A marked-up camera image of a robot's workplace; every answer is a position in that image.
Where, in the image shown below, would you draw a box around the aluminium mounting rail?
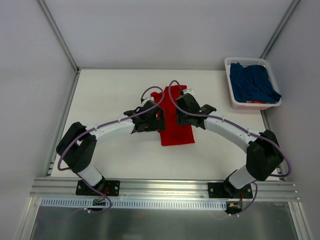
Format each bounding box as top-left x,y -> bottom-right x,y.
30,177 -> 301,202

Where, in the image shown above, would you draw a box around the white slotted cable duct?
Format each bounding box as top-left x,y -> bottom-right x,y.
40,197 -> 227,211

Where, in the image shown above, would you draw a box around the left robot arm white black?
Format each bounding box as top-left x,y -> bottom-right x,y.
56,100 -> 165,195

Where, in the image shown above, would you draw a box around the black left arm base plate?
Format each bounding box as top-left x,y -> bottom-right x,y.
75,179 -> 121,197

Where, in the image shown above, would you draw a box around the blue t shirt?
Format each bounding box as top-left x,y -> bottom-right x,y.
229,62 -> 281,104

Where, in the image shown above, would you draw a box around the red t shirt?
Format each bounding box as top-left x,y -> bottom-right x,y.
158,86 -> 195,147

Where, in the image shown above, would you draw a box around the white plastic laundry basket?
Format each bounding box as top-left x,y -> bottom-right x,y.
224,57 -> 282,110

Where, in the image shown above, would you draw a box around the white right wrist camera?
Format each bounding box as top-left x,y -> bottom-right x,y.
183,88 -> 195,96

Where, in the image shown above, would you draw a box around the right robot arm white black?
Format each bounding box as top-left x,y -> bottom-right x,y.
175,93 -> 285,198

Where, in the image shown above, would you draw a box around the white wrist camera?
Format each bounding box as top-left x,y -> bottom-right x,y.
183,88 -> 195,96
145,96 -> 155,101

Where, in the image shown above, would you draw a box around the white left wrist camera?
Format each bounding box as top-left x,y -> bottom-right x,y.
145,96 -> 155,101

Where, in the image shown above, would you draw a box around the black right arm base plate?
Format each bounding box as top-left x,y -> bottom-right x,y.
207,182 -> 253,199

